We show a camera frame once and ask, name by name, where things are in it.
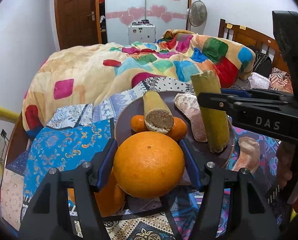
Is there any white box appliance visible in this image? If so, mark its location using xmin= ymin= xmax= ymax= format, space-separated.
xmin=128 ymin=20 xmax=156 ymax=44

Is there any colourful patchwork blanket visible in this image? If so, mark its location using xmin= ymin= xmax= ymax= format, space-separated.
xmin=22 ymin=30 xmax=255 ymax=137

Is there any rough-skinned orange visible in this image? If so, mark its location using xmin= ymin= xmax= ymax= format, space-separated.
xmin=166 ymin=116 xmax=188 ymax=141

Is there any small tangerine on plate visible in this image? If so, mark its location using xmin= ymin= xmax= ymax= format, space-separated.
xmin=130 ymin=115 xmax=148 ymax=133

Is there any dark purple round plate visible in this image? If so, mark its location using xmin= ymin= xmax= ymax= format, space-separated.
xmin=114 ymin=91 xmax=235 ymax=167

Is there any wooden bed headboard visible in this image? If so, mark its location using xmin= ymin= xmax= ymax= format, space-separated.
xmin=218 ymin=19 xmax=289 ymax=73

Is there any brown wooden door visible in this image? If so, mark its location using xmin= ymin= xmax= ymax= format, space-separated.
xmin=54 ymin=0 xmax=99 ymax=49

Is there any large orange with sticker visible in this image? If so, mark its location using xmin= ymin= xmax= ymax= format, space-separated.
xmin=68 ymin=168 xmax=127 ymax=218

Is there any standing electric fan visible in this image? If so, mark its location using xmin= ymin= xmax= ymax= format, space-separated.
xmin=187 ymin=0 xmax=208 ymax=31

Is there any patterned blue bed cloth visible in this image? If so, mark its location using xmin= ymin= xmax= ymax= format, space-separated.
xmin=0 ymin=76 xmax=290 ymax=240

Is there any white wardrobe with hearts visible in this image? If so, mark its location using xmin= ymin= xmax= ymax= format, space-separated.
xmin=104 ymin=0 xmax=190 ymax=44

